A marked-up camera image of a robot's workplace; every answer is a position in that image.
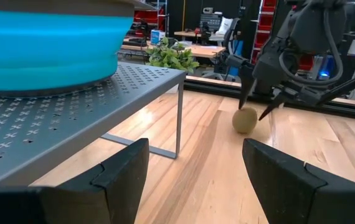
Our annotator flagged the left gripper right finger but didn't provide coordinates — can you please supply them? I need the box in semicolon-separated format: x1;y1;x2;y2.
242;138;355;224

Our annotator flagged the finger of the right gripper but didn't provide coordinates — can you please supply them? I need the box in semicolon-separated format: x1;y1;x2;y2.
238;65;256;110
258;93;287;121

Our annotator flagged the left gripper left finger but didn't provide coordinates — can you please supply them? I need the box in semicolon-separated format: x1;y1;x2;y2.
0;138;150;224

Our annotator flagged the brown toy kiwi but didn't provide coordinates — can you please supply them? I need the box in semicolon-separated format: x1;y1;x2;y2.
232;107;258;134

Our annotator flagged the blue collapsible bowl grey rim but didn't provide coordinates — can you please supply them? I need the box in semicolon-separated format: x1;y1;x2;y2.
0;0;155;98

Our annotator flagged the red parts bin rack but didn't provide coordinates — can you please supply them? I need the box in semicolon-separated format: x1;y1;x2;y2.
250;0;278;65

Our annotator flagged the black office chair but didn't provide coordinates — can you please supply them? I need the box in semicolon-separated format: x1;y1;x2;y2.
201;17;244;82

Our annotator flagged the wooden workbench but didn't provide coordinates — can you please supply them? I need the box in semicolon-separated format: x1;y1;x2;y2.
120;42;227;60

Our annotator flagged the small green potted plant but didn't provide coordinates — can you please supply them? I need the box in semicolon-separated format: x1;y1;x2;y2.
146;36;200;75

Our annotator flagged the grey perforated metal shelf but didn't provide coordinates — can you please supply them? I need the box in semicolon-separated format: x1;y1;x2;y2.
0;61;187;187

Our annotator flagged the blue and white box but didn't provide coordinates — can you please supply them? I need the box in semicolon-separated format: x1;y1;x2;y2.
150;29;166;45

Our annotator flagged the black aluminium table frame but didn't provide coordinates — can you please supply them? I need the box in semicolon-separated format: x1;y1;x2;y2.
182;75;355;123

